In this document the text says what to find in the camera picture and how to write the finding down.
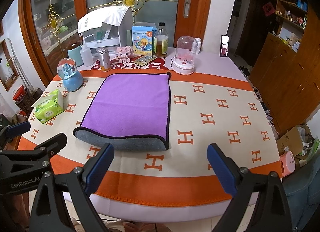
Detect purple and grey towel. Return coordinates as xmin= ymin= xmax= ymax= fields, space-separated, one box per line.
xmin=73 ymin=72 xmax=171 ymax=152

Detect red lidded jar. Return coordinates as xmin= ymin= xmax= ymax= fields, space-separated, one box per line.
xmin=12 ymin=85 xmax=26 ymax=103

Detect green tissue pack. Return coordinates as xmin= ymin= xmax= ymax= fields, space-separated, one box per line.
xmin=31 ymin=89 xmax=64 ymax=124

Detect pink pig container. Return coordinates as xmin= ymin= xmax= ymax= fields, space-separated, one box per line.
xmin=280 ymin=151 xmax=296 ymax=177

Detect cardboard box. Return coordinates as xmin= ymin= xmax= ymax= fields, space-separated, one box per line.
xmin=277 ymin=124 xmax=313 ymax=160

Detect blue castle snow globe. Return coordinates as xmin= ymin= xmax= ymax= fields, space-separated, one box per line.
xmin=57 ymin=57 xmax=84 ymax=92

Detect teal cylindrical container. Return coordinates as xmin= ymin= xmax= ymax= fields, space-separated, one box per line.
xmin=67 ymin=42 xmax=84 ymax=66

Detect silver orange can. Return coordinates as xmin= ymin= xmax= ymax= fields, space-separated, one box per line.
xmin=98 ymin=48 xmax=111 ymax=72

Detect white plastic squeeze bottle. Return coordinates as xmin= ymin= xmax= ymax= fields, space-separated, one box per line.
xmin=80 ymin=44 xmax=94 ymax=66

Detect orange H-pattern blanket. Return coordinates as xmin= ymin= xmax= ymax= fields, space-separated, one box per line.
xmin=18 ymin=69 xmax=281 ymax=208

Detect pink toy cat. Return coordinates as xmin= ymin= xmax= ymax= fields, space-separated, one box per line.
xmin=116 ymin=46 xmax=134 ymax=59

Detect red printed table mat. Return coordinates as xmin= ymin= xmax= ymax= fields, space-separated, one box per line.
xmin=90 ymin=54 xmax=169 ymax=73

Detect orange wooden glass door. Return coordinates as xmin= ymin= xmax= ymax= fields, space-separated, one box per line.
xmin=18 ymin=0 xmax=210 ymax=85

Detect foil pill blister pack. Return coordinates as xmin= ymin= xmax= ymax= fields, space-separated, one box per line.
xmin=133 ymin=55 xmax=157 ymax=66

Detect brown wooden cabinet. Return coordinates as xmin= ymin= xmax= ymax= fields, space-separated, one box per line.
xmin=249 ymin=0 xmax=319 ymax=135

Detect white desktop appliance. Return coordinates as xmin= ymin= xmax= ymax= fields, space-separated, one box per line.
xmin=77 ymin=6 xmax=133 ymax=57

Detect blue duck carton box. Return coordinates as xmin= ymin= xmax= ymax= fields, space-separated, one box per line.
xmin=131 ymin=22 xmax=157 ymax=55

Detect white cloth cover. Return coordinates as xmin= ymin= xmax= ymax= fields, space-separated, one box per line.
xmin=78 ymin=6 xmax=133 ymax=34

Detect glass bottle amber liquid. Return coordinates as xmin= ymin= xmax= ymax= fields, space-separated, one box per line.
xmin=154 ymin=22 xmax=169 ymax=57

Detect pink dome music box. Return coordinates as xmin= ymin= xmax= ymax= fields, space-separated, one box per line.
xmin=171 ymin=36 xmax=197 ymax=75

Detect black smartphone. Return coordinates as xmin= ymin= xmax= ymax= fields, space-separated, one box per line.
xmin=220 ymin=35 xmax=229 ymax=57

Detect small white pill bottle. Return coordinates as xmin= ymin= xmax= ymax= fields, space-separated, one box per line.
xmin=195 ymin=37 xmax=202 ymax=54

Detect silver door handle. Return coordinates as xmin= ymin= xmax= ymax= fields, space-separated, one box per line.
xmin=183 ymin=0 xmax=191 ymax=18

